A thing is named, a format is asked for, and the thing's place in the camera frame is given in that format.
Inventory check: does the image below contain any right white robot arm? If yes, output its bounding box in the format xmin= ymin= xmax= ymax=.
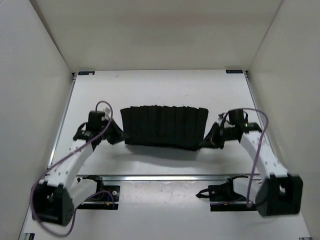
xmin=196 ymin=107 xmax=303 ymax=217

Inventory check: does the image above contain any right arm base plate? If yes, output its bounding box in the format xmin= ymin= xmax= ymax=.
xmin=195 ymin=175 xmax=257 ymax=212

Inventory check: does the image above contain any left blue corner label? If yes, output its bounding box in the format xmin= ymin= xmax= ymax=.
xmin=77 ymin=71 xmax=95 ymax=76

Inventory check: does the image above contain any right blue corner label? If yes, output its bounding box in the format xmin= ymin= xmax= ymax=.
xmin=225 ymin=69 xmax=243 ymax=74

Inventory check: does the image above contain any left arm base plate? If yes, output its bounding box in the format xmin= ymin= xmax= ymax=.
xmin=67 ymin=175 xmax=121 ymax=210

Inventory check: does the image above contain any aluminium front rail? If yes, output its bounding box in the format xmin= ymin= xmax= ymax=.
xmin=82 ymin=174 xmax=263 ymax=182

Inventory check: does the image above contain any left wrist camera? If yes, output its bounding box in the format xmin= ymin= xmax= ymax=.
xmin=103 ymin=107 xmax=111 ymax=118

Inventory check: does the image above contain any blue corner label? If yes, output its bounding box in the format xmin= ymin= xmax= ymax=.
xmin=225 ymin=69 xmax=243 ymax=74
xmin=77 ymin=71 xmax=95 ymax=76

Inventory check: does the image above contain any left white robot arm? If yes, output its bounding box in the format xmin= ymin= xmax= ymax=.
xmin=31 ymin=108 xmax=126 ymax=226

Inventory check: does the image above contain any black pleated skirt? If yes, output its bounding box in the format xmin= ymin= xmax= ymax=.
xmin=120 ymin=105 xmax=209 ymax=151

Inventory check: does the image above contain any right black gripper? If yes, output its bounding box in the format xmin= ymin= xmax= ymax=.
xmin=198 ymin=122 xmax=237 ymax=150

